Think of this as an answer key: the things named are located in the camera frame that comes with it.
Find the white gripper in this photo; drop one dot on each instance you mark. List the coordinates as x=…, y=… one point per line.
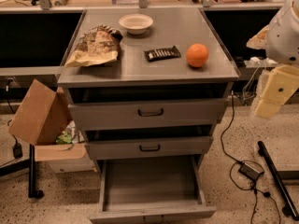
x=284, y=39

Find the grey bottom drawer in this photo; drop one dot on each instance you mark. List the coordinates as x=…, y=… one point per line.
x=156, y=190

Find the grey drawer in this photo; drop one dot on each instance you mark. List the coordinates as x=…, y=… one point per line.
x=142, y=148
x=156, y=190
x=148, y=114

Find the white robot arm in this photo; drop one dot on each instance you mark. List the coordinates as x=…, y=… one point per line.
x=282, y=46

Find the grey metal drawer cabinet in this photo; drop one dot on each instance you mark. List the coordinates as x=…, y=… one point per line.
x=132, y=78

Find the grey top drawer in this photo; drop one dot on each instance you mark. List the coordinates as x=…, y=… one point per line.
x=148, y=114

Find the grey middle drawer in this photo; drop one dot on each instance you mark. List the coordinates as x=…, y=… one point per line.
x=142, y=148

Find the white power strip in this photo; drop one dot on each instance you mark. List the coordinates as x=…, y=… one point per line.
x=262, y=62

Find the black power adapter brick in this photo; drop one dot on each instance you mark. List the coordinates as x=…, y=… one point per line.
x=250, y=172

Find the orange fruit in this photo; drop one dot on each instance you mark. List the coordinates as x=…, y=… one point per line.
x=197, y=55

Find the black table leg right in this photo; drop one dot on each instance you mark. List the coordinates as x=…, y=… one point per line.
x=289, y=210

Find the black table leg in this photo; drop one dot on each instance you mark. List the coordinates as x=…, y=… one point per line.
x=289, y=210
x=33, y=192

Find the dark snack bar wrapper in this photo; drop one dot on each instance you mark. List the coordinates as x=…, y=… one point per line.
x=162, y=54

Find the white paper bowl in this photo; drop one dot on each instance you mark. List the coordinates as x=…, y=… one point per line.
x=136, y=24

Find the crumpled brown chip bag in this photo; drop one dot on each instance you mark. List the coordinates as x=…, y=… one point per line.
x=99, y=45

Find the green crumpled wrapper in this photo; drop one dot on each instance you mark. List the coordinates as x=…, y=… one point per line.
x=64, y=138

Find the open cardboard box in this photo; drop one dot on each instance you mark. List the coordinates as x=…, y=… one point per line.
x=41, y=117

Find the black table leg left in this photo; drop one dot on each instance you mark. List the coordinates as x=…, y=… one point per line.
x=33, y=192

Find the small black plug adapter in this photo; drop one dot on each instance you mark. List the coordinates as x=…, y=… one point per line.
x=17, y=151

